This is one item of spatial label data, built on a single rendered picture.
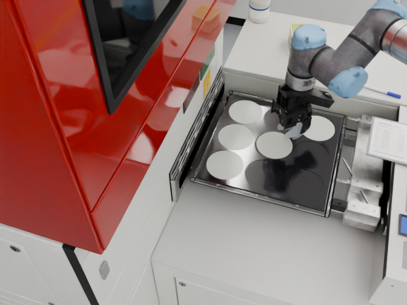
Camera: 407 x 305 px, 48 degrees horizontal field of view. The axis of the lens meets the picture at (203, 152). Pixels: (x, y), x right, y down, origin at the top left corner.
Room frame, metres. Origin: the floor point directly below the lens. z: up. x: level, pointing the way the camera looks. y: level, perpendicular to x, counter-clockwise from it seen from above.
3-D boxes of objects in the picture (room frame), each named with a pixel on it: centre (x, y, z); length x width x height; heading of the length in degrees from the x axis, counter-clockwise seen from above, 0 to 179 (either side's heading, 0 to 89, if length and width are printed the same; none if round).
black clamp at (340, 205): (0.65, -0.34, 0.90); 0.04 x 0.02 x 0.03; 71
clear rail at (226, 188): (0.67, -0.14, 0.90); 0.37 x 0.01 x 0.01; 71
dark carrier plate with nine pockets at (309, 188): (0.85, -0.20, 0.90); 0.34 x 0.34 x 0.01; 71
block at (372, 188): (0.70, -0.43, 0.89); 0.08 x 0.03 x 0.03; 71
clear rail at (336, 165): (0.79, -0.37, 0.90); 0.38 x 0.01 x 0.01; 161
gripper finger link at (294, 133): (0.85, -0.25, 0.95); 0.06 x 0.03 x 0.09; 114
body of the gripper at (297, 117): (0.86, -0.24, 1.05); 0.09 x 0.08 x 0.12; 114
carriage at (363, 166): (0.78, -0.45, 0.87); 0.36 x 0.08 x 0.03; 161
